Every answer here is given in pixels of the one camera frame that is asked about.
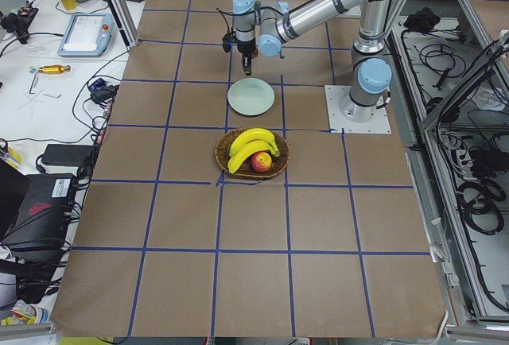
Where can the light green plate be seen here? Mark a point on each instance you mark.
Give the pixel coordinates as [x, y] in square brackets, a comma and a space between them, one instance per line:
[250, 96]

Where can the brown wicker basket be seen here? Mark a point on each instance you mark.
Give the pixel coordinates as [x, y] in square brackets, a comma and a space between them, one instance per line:
[245, 171]

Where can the red yellow apple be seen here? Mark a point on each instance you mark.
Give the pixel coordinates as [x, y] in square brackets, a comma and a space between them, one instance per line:
[261, 162]

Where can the aluminium frame post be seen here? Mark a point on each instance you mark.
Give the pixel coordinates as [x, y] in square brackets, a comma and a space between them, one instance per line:
[124, 22]

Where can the blue teach pendant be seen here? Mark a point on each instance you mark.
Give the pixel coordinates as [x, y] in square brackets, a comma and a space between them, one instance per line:
[87, 35]

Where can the golden metal cylinder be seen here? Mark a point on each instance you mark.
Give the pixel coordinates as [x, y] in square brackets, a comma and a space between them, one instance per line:
[54, 69]

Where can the yellow banana bunch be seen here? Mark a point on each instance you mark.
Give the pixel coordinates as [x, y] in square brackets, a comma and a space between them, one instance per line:
[248, 143]

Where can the black power adapter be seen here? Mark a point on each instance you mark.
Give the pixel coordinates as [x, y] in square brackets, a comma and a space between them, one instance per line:
[66, 155]

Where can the black computer case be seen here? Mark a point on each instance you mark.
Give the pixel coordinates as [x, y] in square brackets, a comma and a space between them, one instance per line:
[42, 221]

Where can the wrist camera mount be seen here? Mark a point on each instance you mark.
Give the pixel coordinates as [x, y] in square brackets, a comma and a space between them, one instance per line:
[229, 41]

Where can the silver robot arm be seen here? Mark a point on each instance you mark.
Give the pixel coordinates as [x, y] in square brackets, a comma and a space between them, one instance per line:
[264, 27]

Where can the black cloth bundle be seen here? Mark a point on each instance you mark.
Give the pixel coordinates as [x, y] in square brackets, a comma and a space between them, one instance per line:
[422, 21]

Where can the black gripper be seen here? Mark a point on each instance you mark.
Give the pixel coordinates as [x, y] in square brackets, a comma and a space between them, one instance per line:
[245, 48]

